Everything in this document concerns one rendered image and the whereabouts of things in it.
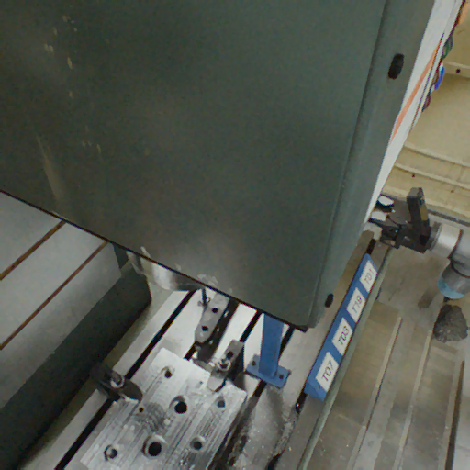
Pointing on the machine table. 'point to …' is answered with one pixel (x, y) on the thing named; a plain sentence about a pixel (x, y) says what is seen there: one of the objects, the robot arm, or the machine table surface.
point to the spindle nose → (166, 279)
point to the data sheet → (438, 20)
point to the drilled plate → (185, 374)
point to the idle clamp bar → (219, 305)
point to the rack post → (269, 354)
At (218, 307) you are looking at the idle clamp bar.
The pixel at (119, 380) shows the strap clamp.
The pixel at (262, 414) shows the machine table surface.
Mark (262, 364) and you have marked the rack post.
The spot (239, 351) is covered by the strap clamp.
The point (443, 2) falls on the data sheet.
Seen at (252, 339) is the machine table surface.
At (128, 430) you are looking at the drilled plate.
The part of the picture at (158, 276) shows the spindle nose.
